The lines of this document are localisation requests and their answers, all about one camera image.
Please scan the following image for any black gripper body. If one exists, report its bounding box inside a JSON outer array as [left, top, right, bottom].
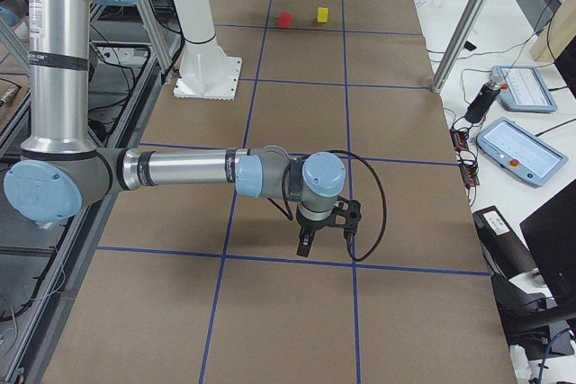
[[296, 210, 338, 233]]

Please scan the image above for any red block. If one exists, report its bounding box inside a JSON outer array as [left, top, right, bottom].
[[276, 12, 293, 29]]

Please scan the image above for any yellow block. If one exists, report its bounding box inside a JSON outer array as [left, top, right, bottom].
[[316, 6, 329, 24]]

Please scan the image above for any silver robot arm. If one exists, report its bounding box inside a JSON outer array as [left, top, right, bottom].
[[4, 0, 352, 256]]

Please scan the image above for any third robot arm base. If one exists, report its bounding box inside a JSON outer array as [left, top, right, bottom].
[[1, 0, 29, 40]]

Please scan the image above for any orange black electronics board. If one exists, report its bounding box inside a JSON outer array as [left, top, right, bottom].
[[449, 128, 480, 189]]

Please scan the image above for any black box with label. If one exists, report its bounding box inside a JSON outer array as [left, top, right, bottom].
[[472, 206, 536, 279]]

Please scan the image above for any black water bottle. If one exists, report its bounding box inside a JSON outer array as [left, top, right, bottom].
[[464, 76, 503, 124]]

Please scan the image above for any near teach pendant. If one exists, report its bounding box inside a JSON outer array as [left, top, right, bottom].
[[476, 117, 569, 187]]

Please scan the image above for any teach pendant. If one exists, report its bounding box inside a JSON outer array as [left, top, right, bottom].
[[476, 117, 569, 187], [491, 65, 558, 113]]

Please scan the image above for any black monitor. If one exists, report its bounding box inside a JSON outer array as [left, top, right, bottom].
[[520, 181, 575, 304]]

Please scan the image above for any far teach pendant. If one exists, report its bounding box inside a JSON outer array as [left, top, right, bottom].
[[491, 65, 558, 113]]

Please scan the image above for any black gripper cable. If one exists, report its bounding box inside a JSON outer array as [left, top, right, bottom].
[[268, 149, 387, 263]]

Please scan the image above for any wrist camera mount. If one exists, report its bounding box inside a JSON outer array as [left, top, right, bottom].
[[331, 196, 362, 236]]

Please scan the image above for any white camera pole base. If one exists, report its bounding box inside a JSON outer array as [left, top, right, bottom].
[[174, 0, 242, 100]]

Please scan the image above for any aluminium frame post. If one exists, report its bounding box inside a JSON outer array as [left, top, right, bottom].
[[430, 0, 487, 94]]

